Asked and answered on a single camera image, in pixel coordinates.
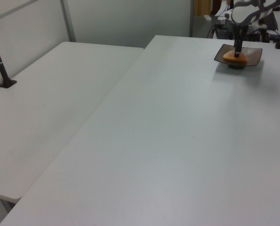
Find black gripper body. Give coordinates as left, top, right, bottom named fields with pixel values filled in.
left=233, top=24, right=245, bottom=47

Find orange sesame bread roll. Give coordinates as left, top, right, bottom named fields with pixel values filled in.
left=222, top=50, right=249, bottom=65

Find brown square ceramic plate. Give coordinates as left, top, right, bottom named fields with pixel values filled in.
left=214, top=43, right=264, bottom=70

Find grey electronics box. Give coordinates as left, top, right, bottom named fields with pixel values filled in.
left=244, top=25, right=261, bottom=41

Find black keyboard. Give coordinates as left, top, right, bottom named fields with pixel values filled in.
left=259, top=13, right=279, bottom=31

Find white adjacent table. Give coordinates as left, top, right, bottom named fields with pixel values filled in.
left=0, top=41, right=145, bottom=203

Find grey metal partition post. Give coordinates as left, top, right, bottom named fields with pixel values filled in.
left=60, top=0, right=76, bottom=43

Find black camera stand with base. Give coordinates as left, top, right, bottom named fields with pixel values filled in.
left=0, top=24, right=17, bottom=89

